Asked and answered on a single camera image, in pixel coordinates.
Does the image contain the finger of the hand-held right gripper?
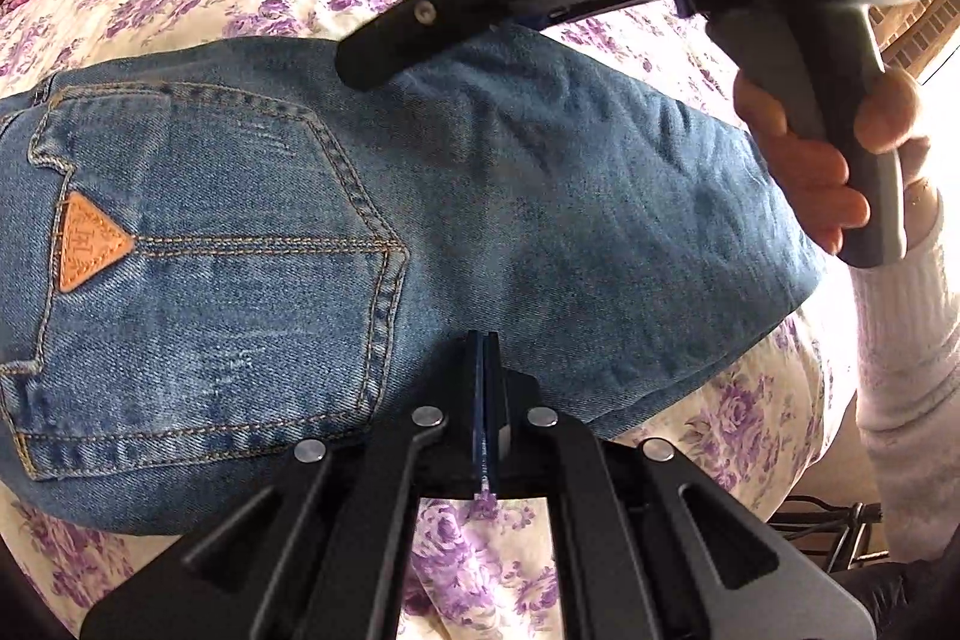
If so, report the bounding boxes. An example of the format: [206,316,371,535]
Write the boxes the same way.
[334,0,560,91]

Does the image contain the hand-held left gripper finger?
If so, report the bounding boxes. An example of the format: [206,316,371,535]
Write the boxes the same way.
[79,330,488,640]
[487,332,877,640]

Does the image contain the blue denim jeans pants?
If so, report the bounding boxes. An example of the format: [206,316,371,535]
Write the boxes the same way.
[0,21,830,536]

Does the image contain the person's right forearm white sleeve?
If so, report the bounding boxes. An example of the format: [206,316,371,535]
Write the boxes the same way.
[847,190,960,566]

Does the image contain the person's right hand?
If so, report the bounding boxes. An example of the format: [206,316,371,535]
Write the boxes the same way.
[732,66,935,256]

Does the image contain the black metal wire rack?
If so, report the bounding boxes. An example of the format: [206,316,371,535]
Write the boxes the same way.
[769,494,890,570]

